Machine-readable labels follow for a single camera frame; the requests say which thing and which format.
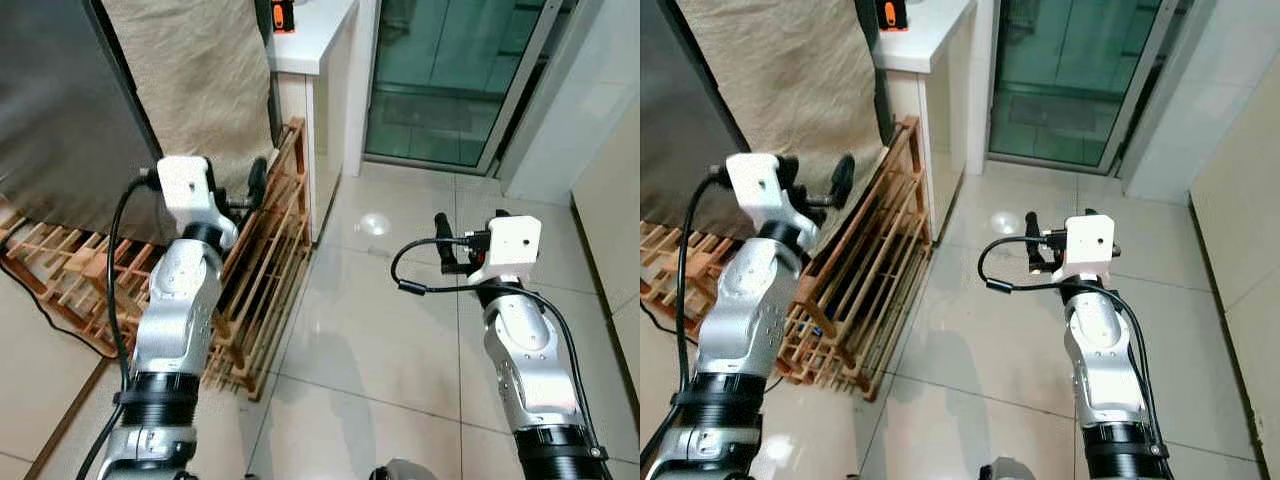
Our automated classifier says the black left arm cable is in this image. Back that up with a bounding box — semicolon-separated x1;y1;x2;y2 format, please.
640;168;737;480
76;170;163;480

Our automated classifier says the green glass sliding door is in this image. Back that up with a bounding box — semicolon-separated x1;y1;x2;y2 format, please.
986;0;1193;177
362;0;579;177

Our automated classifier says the white glossy side cabinet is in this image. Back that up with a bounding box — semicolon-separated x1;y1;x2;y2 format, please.
570;95;641;336
1188;80;1280;471

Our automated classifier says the wooden slatted rack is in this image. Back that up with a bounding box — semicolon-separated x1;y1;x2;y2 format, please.
0;117;314;403
640;115;935;403

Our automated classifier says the steel grey fridge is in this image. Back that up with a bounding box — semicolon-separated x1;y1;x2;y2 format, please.
640;0;753;239
0;0;163;247

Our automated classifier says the grey robot foot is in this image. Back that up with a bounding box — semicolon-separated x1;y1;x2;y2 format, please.
368;458;427;480
977;457;1033;480

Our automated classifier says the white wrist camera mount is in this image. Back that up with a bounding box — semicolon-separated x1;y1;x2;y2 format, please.
156;156;242;248
467;212;543;287
1052;211;1115;283
726;152;819;246

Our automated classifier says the black floor cable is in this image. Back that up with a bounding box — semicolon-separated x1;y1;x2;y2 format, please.
640;298;693;339
0;252;113;361

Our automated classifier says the beige cloth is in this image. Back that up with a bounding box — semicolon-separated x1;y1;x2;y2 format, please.
676;0;889;226
100;0;278;193

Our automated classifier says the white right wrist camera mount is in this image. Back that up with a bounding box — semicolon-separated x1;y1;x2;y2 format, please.
467;212;543;287
1052;211;1115;283

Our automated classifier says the white counter cabinet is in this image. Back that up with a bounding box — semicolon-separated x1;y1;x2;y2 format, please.
266;0;361;244
872;0;979;246

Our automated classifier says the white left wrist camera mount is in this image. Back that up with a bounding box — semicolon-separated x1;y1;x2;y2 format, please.
156;156;242;248
726;152;819;246

